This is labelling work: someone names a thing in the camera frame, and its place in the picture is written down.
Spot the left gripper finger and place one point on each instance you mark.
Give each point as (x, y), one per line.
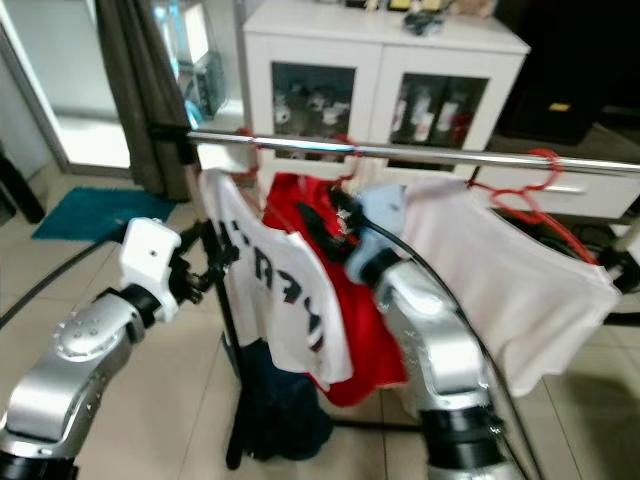
(222, 275)
(220, 244)

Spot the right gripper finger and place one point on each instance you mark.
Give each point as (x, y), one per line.
(318, 232)
(345, 206)

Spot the red T-shirt with small print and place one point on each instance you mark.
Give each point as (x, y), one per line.
(370, 340)

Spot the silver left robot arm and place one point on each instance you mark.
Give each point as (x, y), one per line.
(80, 345)

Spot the white T-shirt with black letters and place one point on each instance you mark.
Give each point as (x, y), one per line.
(250, 205)

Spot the teal floor mat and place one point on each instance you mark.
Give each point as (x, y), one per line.
(100, 212)

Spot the white glass door cabinet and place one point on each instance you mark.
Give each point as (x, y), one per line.
(370, 60)

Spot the dark blue cloth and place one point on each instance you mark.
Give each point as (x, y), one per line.
(290, 420)

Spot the plain white T-shirt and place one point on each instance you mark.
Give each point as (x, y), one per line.
(510, 270)

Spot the dark grey curtain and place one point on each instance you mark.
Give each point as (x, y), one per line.
(140, 100)

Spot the blue and white box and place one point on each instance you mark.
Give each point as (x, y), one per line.
(195, 65)

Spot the black metal stand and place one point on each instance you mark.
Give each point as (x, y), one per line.
(22, 190)

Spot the black rack base bar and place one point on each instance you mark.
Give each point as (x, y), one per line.
(370, 425)

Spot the small dark figurine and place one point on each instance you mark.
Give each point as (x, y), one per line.
(422, 22)

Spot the white framed glass door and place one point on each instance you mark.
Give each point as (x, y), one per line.
(60, 80)

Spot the black television unit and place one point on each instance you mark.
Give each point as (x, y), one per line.
(570, 60)

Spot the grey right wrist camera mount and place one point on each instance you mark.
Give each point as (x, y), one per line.
(382, 208)

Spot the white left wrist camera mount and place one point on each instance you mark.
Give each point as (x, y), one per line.
(150, 255)

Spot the metal clothes rail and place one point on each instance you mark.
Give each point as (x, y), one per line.
(410, 152)

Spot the black clothes rack post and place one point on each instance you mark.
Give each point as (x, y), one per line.
(620, 270)
(233, 420)

